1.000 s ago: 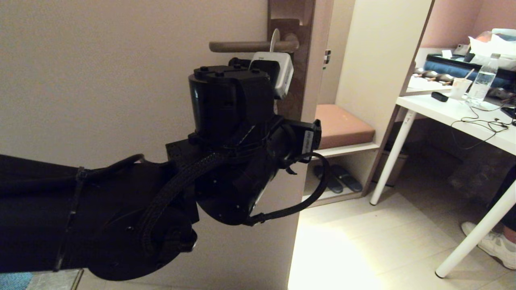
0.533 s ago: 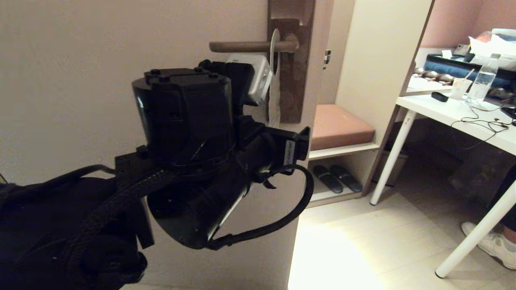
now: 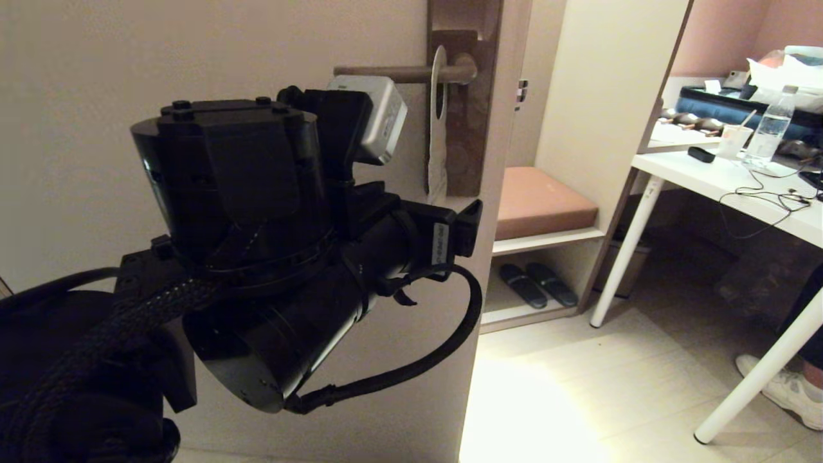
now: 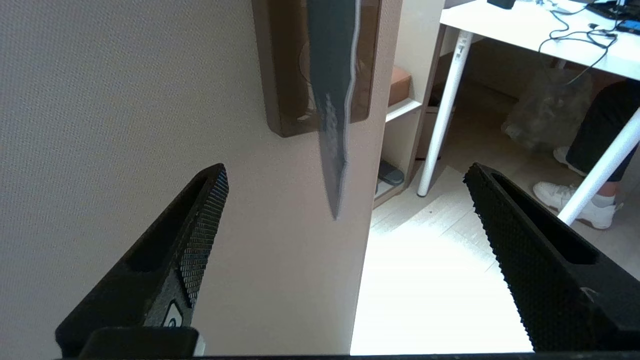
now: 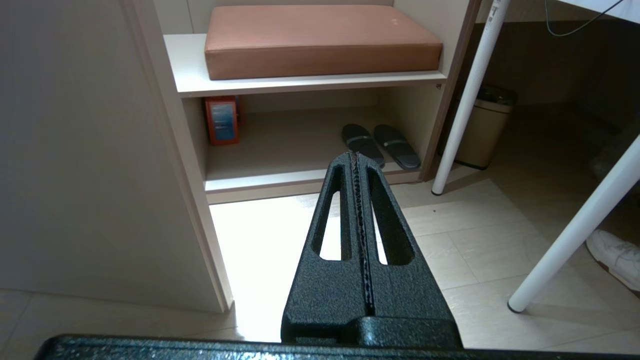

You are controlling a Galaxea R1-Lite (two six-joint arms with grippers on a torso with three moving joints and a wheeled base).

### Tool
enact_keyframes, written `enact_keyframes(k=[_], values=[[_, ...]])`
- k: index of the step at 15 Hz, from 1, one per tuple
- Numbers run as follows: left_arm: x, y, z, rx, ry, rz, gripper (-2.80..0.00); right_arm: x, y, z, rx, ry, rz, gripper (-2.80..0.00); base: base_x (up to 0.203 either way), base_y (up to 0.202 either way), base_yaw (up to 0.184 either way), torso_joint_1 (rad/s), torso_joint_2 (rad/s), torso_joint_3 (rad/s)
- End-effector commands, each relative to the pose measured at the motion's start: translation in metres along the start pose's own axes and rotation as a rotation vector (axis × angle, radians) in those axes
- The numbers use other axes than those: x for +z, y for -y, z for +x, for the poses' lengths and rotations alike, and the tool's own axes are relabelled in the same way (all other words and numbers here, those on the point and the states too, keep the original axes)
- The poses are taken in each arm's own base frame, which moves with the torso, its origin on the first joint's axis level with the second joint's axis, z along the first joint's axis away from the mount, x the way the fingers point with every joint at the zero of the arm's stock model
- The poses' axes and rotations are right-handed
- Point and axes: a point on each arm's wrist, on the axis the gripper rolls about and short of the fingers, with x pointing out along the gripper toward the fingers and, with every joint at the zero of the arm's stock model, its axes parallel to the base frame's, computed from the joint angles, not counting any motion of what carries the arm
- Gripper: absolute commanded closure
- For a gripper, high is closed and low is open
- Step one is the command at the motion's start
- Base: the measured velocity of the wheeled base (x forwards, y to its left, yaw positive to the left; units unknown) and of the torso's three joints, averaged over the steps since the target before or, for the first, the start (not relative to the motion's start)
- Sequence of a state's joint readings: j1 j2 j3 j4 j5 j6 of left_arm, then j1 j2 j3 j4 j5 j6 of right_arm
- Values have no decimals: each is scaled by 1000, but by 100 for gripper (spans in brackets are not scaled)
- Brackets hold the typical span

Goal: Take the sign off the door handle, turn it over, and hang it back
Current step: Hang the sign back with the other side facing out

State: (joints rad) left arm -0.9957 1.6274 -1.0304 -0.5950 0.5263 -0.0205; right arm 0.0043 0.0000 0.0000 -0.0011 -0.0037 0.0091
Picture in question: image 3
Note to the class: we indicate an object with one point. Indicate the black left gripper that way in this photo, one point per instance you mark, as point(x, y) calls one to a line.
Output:
point(398, 238)

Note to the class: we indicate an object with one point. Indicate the white door hanger sign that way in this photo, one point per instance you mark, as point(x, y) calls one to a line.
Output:
point(437, 161)

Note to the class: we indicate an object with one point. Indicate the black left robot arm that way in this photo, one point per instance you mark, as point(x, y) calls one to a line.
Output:
point(225, 193)

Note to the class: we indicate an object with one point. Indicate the beige door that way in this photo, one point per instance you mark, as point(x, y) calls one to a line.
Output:
point(96, 96)

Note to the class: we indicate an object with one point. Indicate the terracotta seat cushion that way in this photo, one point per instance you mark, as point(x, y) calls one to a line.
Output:
point(540, 202)

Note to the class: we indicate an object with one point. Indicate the dark grey slipper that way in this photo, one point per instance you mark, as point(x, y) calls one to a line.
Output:
point(522, 287)
point(553, 285)

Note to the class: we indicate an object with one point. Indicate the white round table leg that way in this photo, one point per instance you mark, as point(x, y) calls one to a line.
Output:
point(627, 251)
point(759, 379)

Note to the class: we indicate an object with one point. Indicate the beige trash bin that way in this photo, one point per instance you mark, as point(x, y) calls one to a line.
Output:
point(627, 270)

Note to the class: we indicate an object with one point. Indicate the cream shelf cabinet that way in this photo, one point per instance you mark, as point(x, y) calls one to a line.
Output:
point(611, 96)

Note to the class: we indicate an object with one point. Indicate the white paper sheet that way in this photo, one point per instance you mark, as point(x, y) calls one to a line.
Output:
point(675, 136)

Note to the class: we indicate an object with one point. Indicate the small black case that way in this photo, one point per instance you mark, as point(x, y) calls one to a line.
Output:
point(701, 155)

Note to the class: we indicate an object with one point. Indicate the white paper cup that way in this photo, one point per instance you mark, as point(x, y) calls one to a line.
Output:
point(733, 141)

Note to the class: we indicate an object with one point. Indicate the dark blue case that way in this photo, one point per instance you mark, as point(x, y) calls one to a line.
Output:
point(720, 109)

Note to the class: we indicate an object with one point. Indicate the clear plastic water bottle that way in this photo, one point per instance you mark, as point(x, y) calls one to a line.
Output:
point(768, 132)

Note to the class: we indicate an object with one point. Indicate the white plastic bag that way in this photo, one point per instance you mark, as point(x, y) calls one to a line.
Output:
point(787, 77)

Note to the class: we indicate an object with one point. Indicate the white sneaker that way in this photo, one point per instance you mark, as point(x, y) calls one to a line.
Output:
point(787, 392)

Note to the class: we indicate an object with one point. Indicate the person leg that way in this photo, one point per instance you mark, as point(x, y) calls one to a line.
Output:
point(811, 341)

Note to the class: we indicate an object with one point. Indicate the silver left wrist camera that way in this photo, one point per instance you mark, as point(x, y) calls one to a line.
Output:
point(379, 119)

